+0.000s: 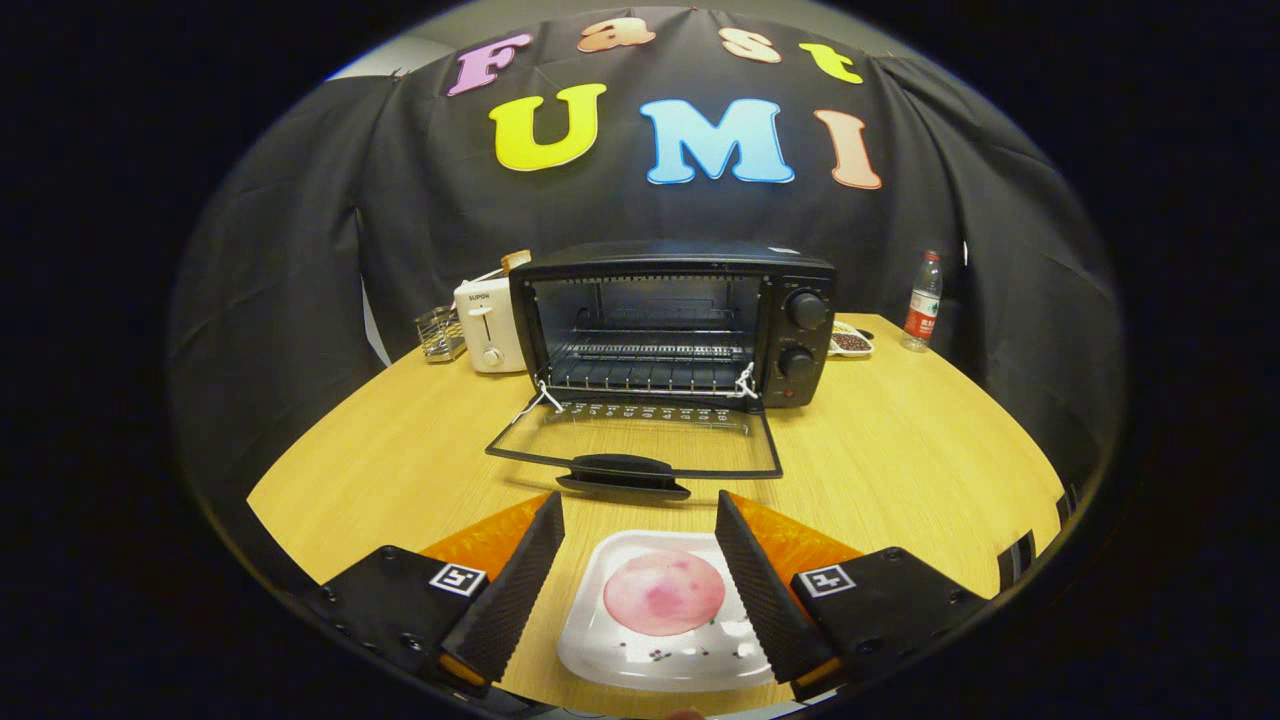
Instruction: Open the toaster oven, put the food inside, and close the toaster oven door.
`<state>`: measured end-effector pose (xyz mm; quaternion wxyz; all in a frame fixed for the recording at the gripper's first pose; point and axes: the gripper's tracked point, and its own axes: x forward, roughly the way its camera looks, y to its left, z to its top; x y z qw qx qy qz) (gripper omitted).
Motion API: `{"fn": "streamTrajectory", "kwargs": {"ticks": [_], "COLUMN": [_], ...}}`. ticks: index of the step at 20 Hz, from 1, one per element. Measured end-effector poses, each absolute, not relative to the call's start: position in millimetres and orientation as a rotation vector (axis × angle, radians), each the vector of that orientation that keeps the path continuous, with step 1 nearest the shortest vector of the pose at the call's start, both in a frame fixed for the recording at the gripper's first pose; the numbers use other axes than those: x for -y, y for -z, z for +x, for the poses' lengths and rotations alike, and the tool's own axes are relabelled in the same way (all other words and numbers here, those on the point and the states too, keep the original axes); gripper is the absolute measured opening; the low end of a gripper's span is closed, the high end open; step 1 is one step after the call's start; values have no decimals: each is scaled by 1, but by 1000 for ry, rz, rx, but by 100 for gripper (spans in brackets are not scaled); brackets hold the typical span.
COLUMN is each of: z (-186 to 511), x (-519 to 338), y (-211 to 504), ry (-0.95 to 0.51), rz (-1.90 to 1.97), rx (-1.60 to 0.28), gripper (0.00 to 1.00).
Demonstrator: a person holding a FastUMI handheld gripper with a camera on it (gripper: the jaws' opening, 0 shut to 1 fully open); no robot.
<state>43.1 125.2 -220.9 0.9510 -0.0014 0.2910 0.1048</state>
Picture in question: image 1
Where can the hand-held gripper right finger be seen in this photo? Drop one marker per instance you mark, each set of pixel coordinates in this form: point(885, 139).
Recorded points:
point(760, 590)

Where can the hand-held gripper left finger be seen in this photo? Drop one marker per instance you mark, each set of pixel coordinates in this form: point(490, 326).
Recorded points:
point(515, 590)

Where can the pink round ham slice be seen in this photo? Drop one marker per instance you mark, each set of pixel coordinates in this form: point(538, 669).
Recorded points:
point(664, 592)

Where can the white square plate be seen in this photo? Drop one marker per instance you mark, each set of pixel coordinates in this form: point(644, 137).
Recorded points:
point(620, 655)

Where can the black toaster oven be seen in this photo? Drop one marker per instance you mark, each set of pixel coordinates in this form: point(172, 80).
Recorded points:
point(680, 258)

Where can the white bread toaster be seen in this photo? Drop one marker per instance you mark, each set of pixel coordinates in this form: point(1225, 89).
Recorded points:
point(483, 325)

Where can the black chair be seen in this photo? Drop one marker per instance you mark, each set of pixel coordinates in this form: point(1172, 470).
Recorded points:
point(1016, 560)
point(1068, 505)

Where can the white divided bean dish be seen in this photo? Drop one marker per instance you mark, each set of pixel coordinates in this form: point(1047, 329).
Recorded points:
point(852, 343)

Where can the clear glass holder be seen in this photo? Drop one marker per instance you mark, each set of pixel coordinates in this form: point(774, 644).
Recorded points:
point(440, 335)

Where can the red label water bottle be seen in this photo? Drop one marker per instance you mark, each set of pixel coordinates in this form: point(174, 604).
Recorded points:
point(922, 310)

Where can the brown bread slice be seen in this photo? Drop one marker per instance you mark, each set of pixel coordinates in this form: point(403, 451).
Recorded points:
point(516, 261)

